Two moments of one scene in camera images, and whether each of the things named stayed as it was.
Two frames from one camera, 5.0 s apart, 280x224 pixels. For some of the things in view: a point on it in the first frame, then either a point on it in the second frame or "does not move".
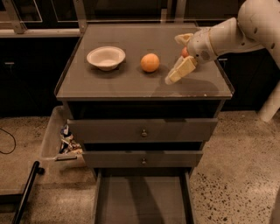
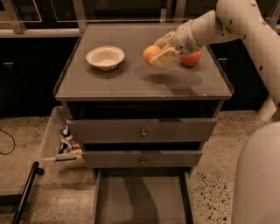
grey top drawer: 143,129 does not move
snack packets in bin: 68,143 does not move
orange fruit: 150,62 to 149,52
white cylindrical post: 271,105 does not move
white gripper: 199,45 to 183,38
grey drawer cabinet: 141,135 does not move
